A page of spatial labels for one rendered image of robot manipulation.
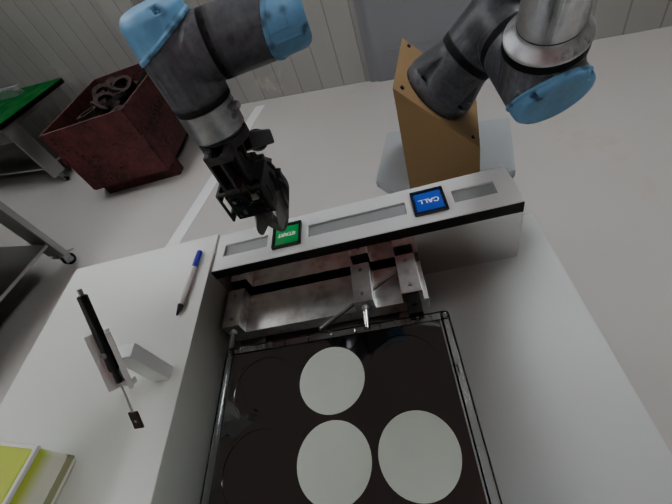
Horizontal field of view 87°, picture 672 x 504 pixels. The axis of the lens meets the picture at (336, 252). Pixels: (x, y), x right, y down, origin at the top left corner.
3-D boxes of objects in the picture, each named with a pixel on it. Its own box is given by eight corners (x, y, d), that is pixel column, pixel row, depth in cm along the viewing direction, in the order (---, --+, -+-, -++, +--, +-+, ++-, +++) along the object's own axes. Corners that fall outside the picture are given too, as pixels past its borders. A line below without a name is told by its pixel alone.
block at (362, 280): (376, 307, 60) (373, 298, 58) (357, 311, 61) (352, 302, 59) (371, 270, 65) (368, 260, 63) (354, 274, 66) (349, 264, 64)
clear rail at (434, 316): (450, 320, 54) (450, 315, 53) (228, 358, 61) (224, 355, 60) (448, 312, 55) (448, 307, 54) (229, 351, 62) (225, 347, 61)
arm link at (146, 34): (178, -4, 34) (100, 29, 35) (235, 103, 42) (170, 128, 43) (189, -21, 39) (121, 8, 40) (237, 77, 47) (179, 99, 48)
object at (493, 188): (518, 255, 65) (527, 200, 55) (246, 309, 76) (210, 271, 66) (501, 220, 72) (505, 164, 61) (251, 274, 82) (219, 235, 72)
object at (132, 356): (166, 405, 50) (91, 369, 40) (142, 408, 51) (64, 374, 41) (177, 363, 54) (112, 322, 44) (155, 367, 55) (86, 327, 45)
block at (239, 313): (246, 332, 65) (238, 324, 63) (229, 335, 65) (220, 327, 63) (251, 295, 70) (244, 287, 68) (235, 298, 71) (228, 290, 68)
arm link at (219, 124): (184, 98, 48) (238, 79, 47) (203, 127, 52) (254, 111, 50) (169, 127, 43) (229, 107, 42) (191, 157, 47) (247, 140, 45)
